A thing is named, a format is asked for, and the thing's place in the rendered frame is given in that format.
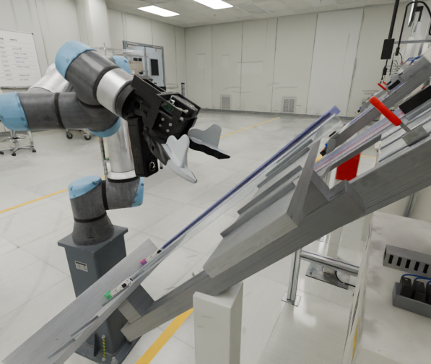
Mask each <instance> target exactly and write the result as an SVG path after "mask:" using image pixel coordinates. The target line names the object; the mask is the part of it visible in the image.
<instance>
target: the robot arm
mask: <svg viewBox="0 0 431 364"><path fill-rule="evenodd" d="M152 81H153V78H151V77H150V76H148V75H144V76H141V75H136V74H135V75H134V76H131V70H130V67H129V62H128V60H127V59H126V58H125V57H122V56H102V55H101V54H99V53H98V52H97V51H96V50H95V49H94V48H90V47H89V46H87V45H85V44H84V43H82V42H79V41H76V40H72V41H69V42H66V43H65V44H63V45H62V46H61V47H60V48H59V49H58V51H57V53H56V56H55V63H53V64H51V65H50V66H49V67H48V68H47V70H46V73H45V76H44V77H42V78H41V79H39V80H38V81H37V82H36V83H35V84H34V85H33V86H32V87H30V88H29V89H28V90H26V91H25V92H13V93H3V94H1V95H0V119H1V122H2V123H3V125H5V127H7V128H8V129H9V130H12V131H33V130H51V129H88V130H89V131H90V133H92V134H93V135H95V136H98V137H106V139H107V145H108V155H109V161H110V172H109V174H108V175H107V177H108V179H107V180H102V178H101V177H100V176H98V175H90V176H86V177H83V178H79V179H77V180H75V181H73V182H72V183H70V184H69V187H68V191H69V199H70V203H71V209H72V213H73V217H74V227H73V231H72V239H73V241H74V242H75V243H76V244H78V245H81V246H90V245H95V244H98V243H102V242H104V241H106V240H107V239H109V238H110V237H112V235H113V234H114V227H113V223H112V222H111V221H110V218H109V217H108V215H107V212H106V210H112V209H123V208H132V207H139V206H141V205H142V203H143V198H144V177H145V178H147V177H149V176H151V175H153V174H155V173H157V172H158V170H159V168H158V161H157V159H158V160H159V161H160V162H161V163H162V164H163V165H166V166H168V167H169V169H171V170H172V171H173V172H174V173H176V174H177V175H179V176H180V177H181V178H183V179H185V180H186V181H189V182H191V183H196V182H197V179H196V177H195V176H194V174H193V173H192V172H191V171H190V170H189V169H188V168H187V166H186V157H187V153H188V148H190V149H192V150H196V151H200V152H204V153H205V154H207V155H211V156H213V157H215V158H217V159H218V160H221V159H229V158H230V155H229V154H228V153H226V152H225V151H224V150H222V149H220V148H219V147H218V145H219V139H220V135H221V132H222V129H221V127H220V126H219V125H218V124H212V125H211V126H210V127H209V128H207V129H205V130H201V129H197V128H192V127H194V125H195V123H196V120H197V115H198V113H199V111H200V109H201V107H199V106H198V105H197V104H195V103H194V102H192V101H191V100H189V99H188V98H186V97H185V96H183V95H182V94H180V93H179V92H166V91H164V90H163V89H162V88H160V87H159V86H157V85H156V84H155V83H153V82H152ZM171 95H174V96H172V98H171ZM170 98H171V100H170ZM184 99H185V100H184ZM186 100H187V101H188V102H189V103H188V102H186ZM191 104H192V105H191ZM193 105H194V107H193ZM190 128H192V129H191V130H190ZM189 130H190V131H189Z"/></svg>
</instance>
